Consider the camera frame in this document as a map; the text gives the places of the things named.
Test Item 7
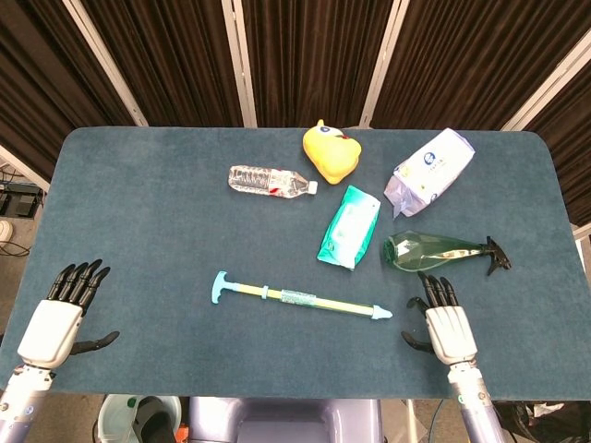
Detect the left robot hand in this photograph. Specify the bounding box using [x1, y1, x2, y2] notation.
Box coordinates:
[17, 258, 121, 370]

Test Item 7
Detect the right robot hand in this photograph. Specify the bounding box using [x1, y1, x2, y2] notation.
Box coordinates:
[400, 270, 479, 368]

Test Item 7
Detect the transparent syringe barrel blue tip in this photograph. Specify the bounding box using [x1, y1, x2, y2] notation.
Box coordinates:
[259, 285, 394, 321]

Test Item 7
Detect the yellow teal water pump toy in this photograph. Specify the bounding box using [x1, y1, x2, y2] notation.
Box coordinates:
[211, 270, 374, 319]

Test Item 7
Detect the green spray bottle black trigger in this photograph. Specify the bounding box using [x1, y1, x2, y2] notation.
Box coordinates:
[380, 230, 513, 277]

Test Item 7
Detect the white plastic bucket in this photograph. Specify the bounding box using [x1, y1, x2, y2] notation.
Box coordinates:
[97, 394, 183, 443]

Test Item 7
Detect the black box on floor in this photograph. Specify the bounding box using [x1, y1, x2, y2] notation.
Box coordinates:
[0, 183, 45, 216]

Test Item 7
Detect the black bag on floor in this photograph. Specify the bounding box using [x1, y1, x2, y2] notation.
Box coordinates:
[496, 400, 591, 443]

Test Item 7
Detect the black item in bucket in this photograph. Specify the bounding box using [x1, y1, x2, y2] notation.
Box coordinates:
[132, 396, 175, 443]

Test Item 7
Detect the green wet wipes pack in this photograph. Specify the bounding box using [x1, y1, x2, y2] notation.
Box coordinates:
[316, 185, 382, 271]

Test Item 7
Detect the blue felt table mat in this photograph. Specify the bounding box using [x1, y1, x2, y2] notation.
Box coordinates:
[0, 126, 591, 399]

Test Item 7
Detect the white blue tissue pack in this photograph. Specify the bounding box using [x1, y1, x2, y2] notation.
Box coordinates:
[383, 127, 476, 219]

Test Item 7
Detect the purple robot torso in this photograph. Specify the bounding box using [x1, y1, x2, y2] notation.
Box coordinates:
[187, 395, 383, 443]

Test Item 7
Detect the yellow duck toy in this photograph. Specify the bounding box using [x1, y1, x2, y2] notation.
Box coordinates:
[302, 119, 363, 186]

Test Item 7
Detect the brown curtain panel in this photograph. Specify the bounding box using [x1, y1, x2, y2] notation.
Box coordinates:
[0, 0, 138, 184]
[372, 0, 591, 132]
[80, 0, 245, 129]
[525, 76, 591, 227]
[242, 0, 394, 129]

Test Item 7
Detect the clear plastic water bottle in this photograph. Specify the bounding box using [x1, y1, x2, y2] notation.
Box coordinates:
[227, 164, 320, 200]

